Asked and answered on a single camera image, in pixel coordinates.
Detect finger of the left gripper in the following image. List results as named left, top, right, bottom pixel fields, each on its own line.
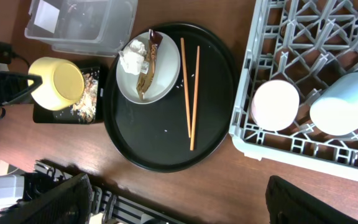
left=0, top=71, right=42, bottom=106

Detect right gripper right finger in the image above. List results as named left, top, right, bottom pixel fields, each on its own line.
left=265, top=175, right=358, bottom=224

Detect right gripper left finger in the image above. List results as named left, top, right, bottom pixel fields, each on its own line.
left=0, top=173, right=93, bottom=224

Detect yellow bowl with food scraps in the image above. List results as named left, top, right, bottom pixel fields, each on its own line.
left=29, top=57, right=85, bottom=111

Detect pink plastic cup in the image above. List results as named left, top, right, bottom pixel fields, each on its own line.
left=250, top=80, right=300, bottom=131

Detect blue plastic cup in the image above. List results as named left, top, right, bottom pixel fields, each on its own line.
left=310, top=72, right=358, bottom=136

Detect grey dishwasher rack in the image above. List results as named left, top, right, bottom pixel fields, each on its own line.
left=229, top=0, right=358, bottom=182

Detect black rectangular tray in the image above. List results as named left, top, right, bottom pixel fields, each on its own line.
left=32, top=60, right=108, bottom=124

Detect scattered food scraps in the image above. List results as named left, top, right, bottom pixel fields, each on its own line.
left=71, top=72, right=98, bottom=123

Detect clear plastic bin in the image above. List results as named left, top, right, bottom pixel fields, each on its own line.
left=24, top=0, right=138, bottom=57

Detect crumpled white napkin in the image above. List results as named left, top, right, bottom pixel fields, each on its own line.
left=119, top=39, right=149, bottom=75

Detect black round tray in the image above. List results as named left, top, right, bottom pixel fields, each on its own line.
left=103, top=22, right=239, bottom=172

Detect brown gold snack wrapper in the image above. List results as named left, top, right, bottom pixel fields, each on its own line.
left=136, top=29, right=163, bottom=101

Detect grey round plate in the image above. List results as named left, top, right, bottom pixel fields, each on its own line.
left=113, top=32, right=181, bottom=105

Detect wooden chopstick left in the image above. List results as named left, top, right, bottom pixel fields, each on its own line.
left=180, top=37, right=191, bottom=138

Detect wooden chopstick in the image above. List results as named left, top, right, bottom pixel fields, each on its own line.
left=180, top=37, right=191, bottom=138
left=190, top=46, right=200, bottom=151

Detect wooden chopstick right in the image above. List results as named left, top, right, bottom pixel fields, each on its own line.
left=190, top=46, right=200, bottom=151

